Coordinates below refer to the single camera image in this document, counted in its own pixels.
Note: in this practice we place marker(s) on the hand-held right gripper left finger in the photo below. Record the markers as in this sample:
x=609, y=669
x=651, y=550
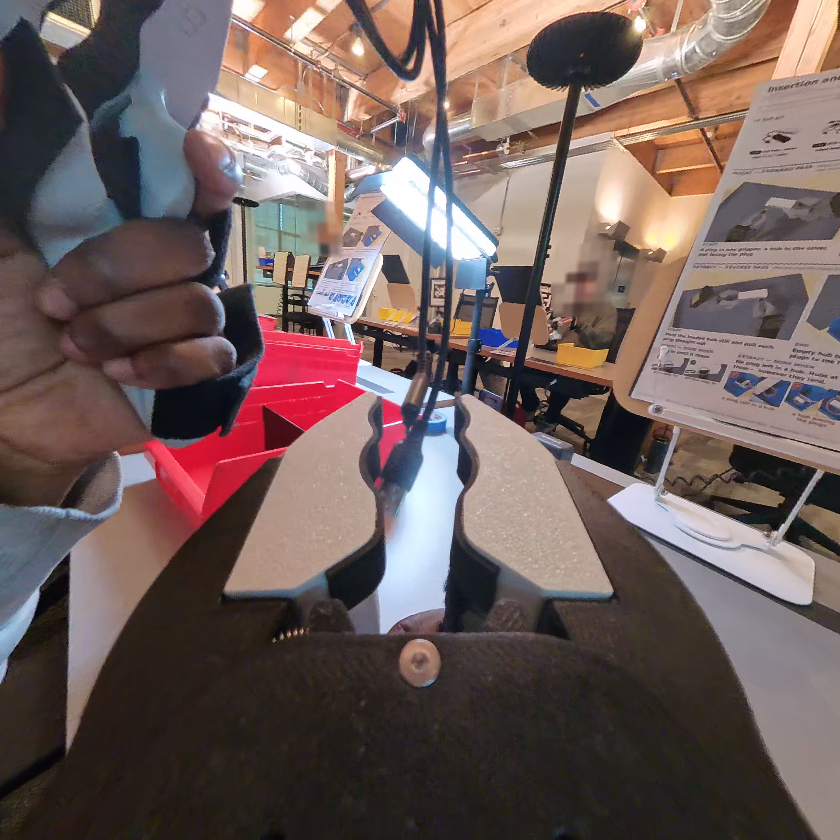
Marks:
x=308, y=512

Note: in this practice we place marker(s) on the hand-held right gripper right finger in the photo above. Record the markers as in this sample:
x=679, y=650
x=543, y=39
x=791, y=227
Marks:
x=525, y=518

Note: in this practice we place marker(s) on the person's left hand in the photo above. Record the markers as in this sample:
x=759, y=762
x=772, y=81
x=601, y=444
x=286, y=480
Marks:
x=98, y=315

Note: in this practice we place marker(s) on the grey rectangular device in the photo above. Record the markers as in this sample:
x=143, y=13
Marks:
x=554, y=446

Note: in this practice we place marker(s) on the red plastic bin with divider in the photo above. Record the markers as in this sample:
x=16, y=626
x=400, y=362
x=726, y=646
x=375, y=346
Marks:
x=229, y=472

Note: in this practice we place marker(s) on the blue tape roll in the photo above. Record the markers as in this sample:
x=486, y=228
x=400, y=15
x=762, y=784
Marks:
x=436, y=424

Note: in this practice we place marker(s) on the long wooden work table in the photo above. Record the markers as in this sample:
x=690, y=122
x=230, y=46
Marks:
x=571, y=374

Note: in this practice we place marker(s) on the yellow plastic bin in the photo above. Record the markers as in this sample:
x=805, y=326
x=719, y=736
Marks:
x=390, y=314
x=581, y=355

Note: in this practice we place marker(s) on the blue plastic bin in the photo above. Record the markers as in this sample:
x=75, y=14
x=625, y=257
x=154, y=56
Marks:
x=497, y=337

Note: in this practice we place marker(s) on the white document stand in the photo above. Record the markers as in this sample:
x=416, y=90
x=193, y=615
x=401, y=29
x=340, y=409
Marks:
x=715, y=544

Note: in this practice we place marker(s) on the black office chair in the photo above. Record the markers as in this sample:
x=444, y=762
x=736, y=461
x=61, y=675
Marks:
x=754, y=472

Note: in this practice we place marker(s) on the printed instruction sheet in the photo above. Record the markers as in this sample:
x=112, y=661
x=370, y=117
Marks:
x=348, y=262
x=754, y=275

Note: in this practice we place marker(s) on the LED panel light on stand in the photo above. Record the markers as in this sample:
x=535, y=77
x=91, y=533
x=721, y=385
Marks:
x=433, y=210

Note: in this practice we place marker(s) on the black disc-top pole stand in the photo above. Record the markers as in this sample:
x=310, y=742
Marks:
x=584, y=49

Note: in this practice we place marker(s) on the silver ventilation duct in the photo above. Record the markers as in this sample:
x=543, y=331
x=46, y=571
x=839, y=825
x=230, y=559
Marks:
x=695, y=46

